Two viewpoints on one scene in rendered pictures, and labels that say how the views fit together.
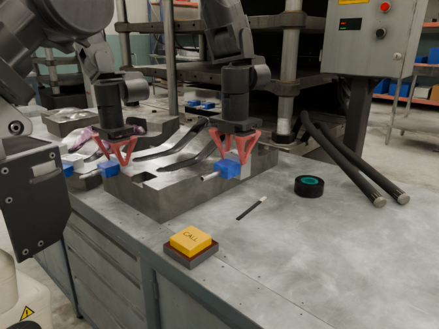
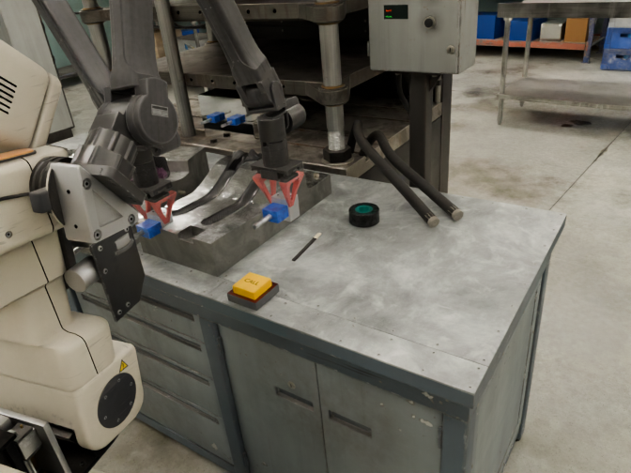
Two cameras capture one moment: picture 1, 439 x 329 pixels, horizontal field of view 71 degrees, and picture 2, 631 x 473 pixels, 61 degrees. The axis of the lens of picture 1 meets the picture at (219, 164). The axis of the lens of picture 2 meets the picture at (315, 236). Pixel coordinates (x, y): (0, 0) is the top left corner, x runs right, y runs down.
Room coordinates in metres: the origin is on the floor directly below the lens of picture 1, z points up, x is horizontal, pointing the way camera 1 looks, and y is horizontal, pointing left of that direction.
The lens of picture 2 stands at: (-0.44, 0.01, 1.46)
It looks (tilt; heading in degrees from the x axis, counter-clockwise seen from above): 29 degrees down; 354
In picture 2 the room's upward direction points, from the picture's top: 6 degrees counter-clockwise
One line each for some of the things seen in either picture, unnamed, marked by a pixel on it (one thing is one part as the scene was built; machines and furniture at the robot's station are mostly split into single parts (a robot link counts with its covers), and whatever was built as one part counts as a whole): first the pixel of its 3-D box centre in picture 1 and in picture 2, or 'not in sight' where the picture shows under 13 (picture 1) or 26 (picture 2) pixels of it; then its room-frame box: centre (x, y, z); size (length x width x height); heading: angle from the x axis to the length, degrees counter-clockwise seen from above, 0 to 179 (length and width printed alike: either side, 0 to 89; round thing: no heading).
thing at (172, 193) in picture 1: (198, 156); (240, 198); (0.89, 0.06, 0.87); 0.50 x 0.26 x 0.14; 138
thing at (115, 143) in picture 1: (119, 147); (158, 205); (0.74, 0.25, 0.95); 0.07 x 0.07 x 0.09; 48
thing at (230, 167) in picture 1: (223, 170); (272, 214); (0.63, -0.01, 0.93); 0.13 x 0.05 x 0.05; 137
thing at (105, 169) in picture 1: (104, 170); (146, 230); (0.73, 0.29, 0.89); 0.13 x 0.05 x 0.05; 138
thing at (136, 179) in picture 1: (145, 183); (192, 238); (0.69, 0.18, 0.87); 0.05 x 0.05 x 0.04; 48
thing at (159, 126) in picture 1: (112, 142); (130, 192); (1.07, 0.39, 0.86); 0.50 x 0.26 x 0.11; 155
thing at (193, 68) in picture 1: (236, 81); (268, 77); (1.93, -0.10, 0.96); 1.29 x 0.83 x 0.18; 48
